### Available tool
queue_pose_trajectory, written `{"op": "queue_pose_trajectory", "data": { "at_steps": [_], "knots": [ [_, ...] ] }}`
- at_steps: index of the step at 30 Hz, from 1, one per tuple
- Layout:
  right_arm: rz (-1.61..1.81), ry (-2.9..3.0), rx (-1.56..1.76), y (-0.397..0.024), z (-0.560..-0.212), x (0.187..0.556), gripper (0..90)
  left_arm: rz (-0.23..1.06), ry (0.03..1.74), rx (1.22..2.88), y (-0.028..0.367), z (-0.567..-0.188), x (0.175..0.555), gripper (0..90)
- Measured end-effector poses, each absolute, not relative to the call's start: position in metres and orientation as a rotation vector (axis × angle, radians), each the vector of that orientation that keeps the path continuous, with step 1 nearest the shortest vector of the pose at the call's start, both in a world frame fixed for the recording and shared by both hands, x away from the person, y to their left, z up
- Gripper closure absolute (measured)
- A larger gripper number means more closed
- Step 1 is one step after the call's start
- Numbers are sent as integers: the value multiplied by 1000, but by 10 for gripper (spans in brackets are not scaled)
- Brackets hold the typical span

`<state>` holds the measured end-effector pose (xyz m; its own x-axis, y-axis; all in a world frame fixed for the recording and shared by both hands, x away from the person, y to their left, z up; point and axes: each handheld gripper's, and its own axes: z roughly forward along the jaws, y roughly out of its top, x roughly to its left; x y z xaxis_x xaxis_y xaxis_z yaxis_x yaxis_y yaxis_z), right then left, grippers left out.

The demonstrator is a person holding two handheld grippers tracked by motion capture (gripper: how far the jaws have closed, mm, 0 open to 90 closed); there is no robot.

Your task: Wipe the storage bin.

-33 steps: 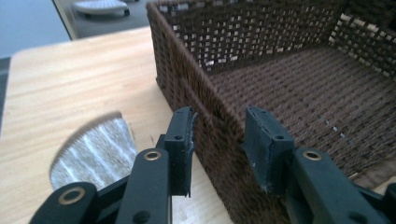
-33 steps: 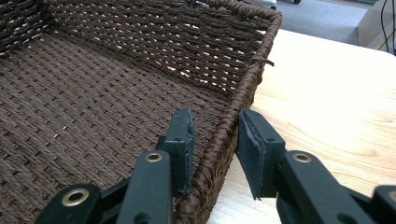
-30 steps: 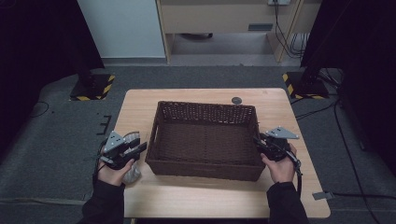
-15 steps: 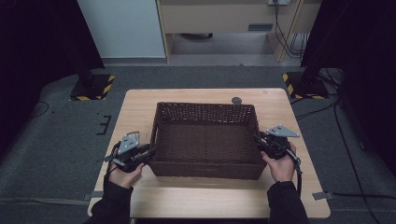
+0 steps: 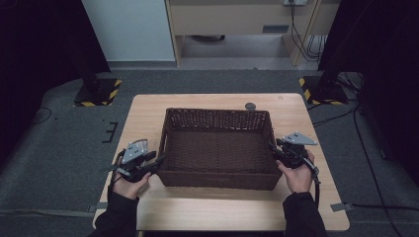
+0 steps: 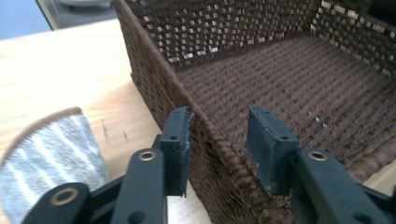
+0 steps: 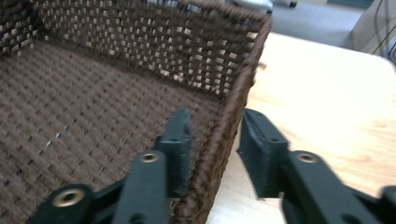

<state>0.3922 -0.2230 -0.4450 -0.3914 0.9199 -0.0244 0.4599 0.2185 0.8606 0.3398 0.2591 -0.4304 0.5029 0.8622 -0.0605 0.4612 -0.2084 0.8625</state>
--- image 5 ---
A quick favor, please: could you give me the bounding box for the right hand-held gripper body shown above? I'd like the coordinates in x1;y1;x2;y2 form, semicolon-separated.
276;131;319;170

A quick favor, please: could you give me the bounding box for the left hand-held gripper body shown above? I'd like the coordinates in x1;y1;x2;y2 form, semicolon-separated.
115;139;156;184

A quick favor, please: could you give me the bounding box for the brown woven basket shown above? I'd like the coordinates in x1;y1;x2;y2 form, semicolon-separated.
156;108;284;192

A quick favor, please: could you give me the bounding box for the person's right hand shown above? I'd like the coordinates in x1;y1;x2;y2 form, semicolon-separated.
276;150;316;195

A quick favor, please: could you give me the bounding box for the person's left hand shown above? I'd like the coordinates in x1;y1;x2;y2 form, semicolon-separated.
112;173;152;200

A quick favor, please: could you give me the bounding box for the striped black stand base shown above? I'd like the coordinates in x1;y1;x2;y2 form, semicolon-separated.
298;75;350;107
72;77;123;108

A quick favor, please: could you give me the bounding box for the white panel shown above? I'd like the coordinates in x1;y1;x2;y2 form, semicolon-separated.
81;0;176;62

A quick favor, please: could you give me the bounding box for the black curtain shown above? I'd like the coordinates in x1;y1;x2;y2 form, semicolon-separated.
0;0;112;172
317;0;419;186

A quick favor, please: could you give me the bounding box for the light wooden desk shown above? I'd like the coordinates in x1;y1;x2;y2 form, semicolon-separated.
164;0;342;68

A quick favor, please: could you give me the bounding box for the left hand-held gripper cable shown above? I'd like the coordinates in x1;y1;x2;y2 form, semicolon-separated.
108;150;126;193

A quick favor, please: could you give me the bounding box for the hand-held gripper cable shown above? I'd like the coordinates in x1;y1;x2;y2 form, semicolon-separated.
108;150;126;193
305;157;322;209

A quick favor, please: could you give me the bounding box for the right hand-held gripper cable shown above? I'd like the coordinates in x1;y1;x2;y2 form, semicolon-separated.
305;157;322;209

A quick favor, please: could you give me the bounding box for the short black floor cable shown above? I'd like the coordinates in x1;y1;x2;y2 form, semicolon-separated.
310;107;359;128

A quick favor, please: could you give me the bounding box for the long black floor cable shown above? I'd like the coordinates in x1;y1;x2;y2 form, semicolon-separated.
352;105;396;237

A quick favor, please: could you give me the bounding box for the thin black floor cable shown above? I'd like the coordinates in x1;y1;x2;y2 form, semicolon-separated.
31;107;53;126

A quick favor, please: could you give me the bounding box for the taped black floor cable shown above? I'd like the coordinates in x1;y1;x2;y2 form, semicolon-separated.
350;203;419;212

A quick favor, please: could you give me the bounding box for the black looped cable bundle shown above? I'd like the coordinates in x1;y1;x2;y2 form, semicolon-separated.
305;34;329;62

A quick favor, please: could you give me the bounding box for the black hanging power cable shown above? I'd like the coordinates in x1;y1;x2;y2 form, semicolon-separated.
289;0;322;63

